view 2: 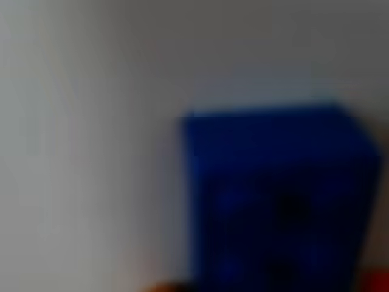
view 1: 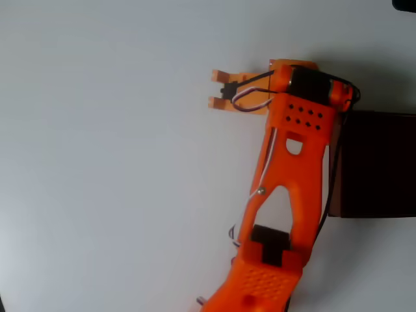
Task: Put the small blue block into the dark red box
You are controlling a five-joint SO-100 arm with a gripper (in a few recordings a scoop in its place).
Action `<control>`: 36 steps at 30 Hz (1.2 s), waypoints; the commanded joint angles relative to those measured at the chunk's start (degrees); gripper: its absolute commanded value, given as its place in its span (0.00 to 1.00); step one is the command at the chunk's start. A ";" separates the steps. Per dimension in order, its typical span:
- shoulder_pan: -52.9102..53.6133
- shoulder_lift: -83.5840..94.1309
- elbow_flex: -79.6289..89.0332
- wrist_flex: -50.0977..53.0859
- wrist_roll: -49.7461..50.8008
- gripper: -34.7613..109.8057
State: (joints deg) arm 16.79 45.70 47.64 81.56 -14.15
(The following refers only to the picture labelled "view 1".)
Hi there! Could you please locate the dark brown box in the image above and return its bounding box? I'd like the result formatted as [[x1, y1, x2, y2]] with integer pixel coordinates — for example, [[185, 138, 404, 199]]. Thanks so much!
[[327, 110, 416, 219]]

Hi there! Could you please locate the black corner object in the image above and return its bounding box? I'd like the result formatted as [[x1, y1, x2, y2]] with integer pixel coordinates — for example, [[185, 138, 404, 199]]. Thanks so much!
[[391, 0, 416, 14]]

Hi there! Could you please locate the small black camera module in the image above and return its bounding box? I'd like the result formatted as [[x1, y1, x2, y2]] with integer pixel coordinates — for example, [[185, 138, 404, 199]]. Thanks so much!
[[220, 82, 239, 103]]

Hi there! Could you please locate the orange camera mount bracket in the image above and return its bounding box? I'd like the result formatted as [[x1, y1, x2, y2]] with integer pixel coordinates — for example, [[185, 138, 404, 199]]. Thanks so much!
[[207, 69, 272, 116]]

